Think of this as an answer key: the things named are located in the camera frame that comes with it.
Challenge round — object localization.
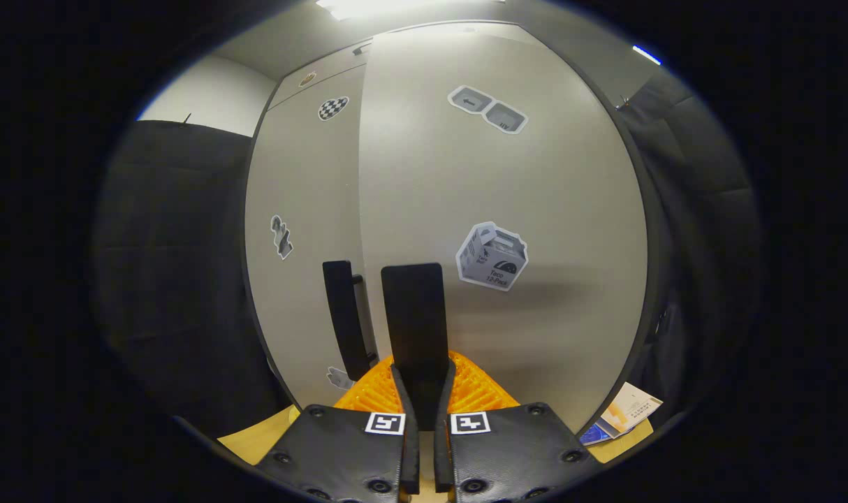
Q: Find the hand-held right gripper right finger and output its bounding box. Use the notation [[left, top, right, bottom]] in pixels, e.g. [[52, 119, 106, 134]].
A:
[[434, 349, 603, 503]]

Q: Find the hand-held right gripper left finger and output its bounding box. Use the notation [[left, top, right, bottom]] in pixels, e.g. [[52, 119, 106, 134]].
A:
[[256, 353, 422, 503]]

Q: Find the grey shoe cabinet door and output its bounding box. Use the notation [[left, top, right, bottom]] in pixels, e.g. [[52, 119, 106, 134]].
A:
[[244, 64, 381, 409], [358, 24, 659, 437]]

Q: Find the grey shoe cabinet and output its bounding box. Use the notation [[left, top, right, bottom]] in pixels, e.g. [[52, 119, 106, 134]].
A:
[[244, 21, 676, 437]]

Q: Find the beige book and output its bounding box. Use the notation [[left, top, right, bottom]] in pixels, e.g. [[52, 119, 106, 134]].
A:
[[601, 382, 664, 435]]

